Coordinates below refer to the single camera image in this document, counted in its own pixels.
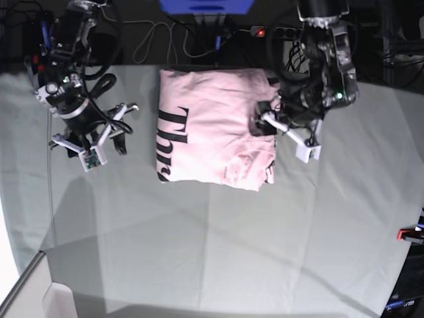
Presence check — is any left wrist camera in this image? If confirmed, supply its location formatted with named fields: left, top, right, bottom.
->
left=295, top=144, right=321, bottom=164

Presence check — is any red left table clamp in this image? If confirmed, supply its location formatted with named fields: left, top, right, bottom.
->
left=24, top=55, right=45, bottom=89

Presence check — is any grey looped cable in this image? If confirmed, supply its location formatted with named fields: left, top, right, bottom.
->
left=132, top=21, right=196, bottom=64

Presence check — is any green table cloth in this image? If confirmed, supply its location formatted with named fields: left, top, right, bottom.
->
left=1, top=66, right=423, bottom=317

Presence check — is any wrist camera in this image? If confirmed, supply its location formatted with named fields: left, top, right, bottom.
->
left=78, top=145, right=107, bottom=172
left=295, top=144, right=321, bottom=164

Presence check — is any blue clamp handle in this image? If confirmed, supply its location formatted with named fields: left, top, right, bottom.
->
left=214, top=35, right=221, bottom=54

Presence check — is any pink t-shirt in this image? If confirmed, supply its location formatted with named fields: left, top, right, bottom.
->
left=156, top=69, right=280, bottom=191

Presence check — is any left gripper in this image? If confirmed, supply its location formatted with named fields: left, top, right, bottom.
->
left=250, top=101, right=321, bottom=146

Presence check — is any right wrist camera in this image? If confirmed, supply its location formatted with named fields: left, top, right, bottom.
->
left=78, top=145, right=107, bottom=172

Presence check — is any red table clamp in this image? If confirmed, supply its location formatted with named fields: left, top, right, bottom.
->
left=397, top=224, right=423, bottom=244
left=24, top=55, right=45, bottom=89

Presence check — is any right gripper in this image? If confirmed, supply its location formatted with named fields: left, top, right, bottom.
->
left=49, top=121, right=127, bottom=160

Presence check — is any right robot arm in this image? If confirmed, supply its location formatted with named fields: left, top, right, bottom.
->
left=34, top=1, right=139, bottom=172

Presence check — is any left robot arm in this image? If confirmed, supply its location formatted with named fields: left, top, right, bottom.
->
left=249, top=1, right=358, bottom=163

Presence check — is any white bin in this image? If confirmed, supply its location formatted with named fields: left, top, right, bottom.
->
left=1, top=252, right=78, bottom=318

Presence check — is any blue box at top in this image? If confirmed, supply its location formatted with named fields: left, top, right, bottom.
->
left=160, top=0, right=254, bottom=15

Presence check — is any black power strip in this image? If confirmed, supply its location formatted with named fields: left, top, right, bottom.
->
left=249, top=26, right=303, bottom=41

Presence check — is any red right table clamp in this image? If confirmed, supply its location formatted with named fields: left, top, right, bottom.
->
left=397, top=224, right=423, bottom=244

